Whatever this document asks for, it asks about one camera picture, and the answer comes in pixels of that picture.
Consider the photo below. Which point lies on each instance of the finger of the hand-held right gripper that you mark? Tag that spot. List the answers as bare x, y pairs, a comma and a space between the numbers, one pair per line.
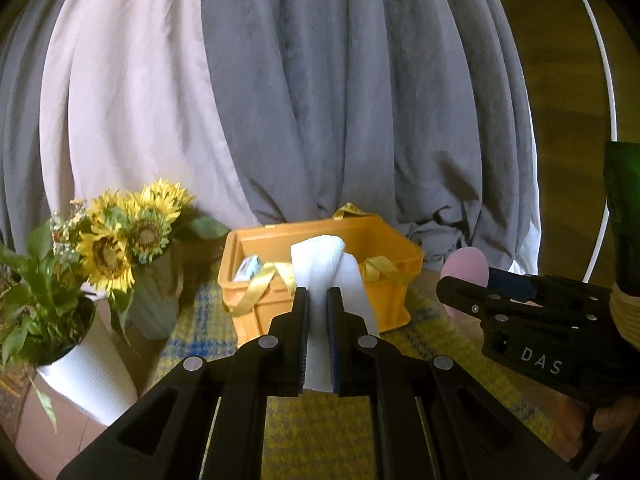
510, 281
465, 297

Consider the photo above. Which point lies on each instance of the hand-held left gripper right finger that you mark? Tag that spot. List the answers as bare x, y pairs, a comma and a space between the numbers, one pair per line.
334, 340

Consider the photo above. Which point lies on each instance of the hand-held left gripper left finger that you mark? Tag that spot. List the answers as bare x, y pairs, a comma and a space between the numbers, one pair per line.
300, 330

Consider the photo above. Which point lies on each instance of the pink egg-shaped sponge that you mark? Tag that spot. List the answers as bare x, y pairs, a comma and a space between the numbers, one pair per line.
465, 265

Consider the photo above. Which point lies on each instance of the white towel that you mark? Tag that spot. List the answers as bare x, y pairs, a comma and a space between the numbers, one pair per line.
320, 270

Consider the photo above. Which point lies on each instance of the orange plastic basket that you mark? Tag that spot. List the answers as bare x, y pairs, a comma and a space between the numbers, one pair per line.
395, 305

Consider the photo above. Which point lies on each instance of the printed fabric pouch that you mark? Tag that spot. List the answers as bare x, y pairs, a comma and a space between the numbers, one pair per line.
248, 269

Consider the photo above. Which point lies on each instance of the person's right hand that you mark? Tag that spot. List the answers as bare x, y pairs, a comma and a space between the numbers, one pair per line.
615, 417

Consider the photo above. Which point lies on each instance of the yellow blue woven mat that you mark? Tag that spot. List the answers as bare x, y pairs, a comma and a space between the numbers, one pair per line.
450, 355

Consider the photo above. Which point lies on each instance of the white curtain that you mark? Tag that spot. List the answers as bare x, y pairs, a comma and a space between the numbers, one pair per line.
532, 220
140, 100

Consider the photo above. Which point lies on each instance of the green ribbed vase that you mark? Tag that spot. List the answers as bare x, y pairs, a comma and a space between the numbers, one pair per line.
155, 305

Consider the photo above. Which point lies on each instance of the sunflower bouquet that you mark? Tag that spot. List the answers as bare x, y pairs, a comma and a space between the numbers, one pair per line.
105, 255

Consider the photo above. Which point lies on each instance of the white plant pot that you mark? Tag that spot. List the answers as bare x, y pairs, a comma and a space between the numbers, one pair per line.
85, 375

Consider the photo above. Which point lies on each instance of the grey curtain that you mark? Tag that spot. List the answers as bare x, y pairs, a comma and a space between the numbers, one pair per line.
325, 85

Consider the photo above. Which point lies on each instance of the green leafy plant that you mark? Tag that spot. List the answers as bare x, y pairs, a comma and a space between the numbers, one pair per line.
30, 305

